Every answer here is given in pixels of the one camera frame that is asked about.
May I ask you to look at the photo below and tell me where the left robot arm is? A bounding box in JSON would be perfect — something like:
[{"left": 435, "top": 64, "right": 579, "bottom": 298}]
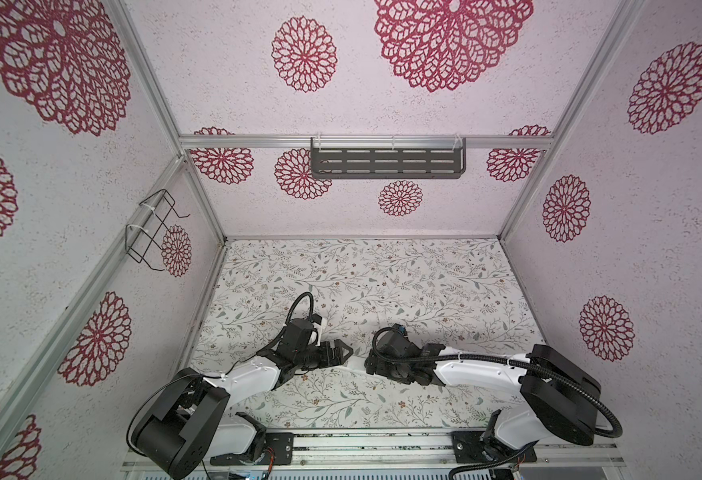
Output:
[{"left": 126, "top": 314, "right": 353, "bottom": 479}]

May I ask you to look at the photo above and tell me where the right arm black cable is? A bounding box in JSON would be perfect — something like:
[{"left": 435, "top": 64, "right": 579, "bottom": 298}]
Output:
[{"left": 370, "top": 326, "right": 624, "bottom": 439}]

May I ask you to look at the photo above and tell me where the black wire wall rack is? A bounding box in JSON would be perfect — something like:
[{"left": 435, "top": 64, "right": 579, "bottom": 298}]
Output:
[{"left": 124, "top": 189, "right": 193, "bottom": 277}]

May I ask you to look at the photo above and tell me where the aluminium front rail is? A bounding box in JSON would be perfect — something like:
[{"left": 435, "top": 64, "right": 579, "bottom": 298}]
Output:
[{"left": 119, "top": 427, "right": 627, "bottom": 472}]

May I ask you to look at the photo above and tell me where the dark grey wall shelf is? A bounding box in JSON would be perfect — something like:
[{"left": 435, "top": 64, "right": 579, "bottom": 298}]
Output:
[{"left": 309, "top": 137, "right": 466, "bottom": 180}]

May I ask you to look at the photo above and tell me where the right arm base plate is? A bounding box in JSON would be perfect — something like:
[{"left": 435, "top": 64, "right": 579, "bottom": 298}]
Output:
[{"left": 450, "top": 430, "right": 537, "bottom": 464}]

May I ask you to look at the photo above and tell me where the white remote control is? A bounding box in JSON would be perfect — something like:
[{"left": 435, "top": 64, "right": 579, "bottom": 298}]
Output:
[{"left": 344, "top": 355, "right": 367, "bottom": 375}]

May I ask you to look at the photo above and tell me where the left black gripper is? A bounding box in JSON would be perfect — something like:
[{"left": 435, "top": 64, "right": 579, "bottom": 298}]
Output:
[{"left": 295, "top": 337, "right": 353, "bottom": 372}]

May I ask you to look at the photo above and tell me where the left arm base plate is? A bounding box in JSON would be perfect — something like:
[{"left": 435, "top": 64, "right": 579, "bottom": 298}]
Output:
[{"left": 207, "top": 432, "right": 295, "bottom": 467}]

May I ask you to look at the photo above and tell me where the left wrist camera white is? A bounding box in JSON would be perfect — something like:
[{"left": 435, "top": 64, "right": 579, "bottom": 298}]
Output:
[{"left": 312, "top": 316, "right": 327, "bottom": 346}]

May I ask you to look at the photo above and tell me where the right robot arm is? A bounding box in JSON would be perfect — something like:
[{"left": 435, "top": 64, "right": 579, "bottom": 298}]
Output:
[{"left": 359, "top": 324, "right": 601, "bottom": 451}]

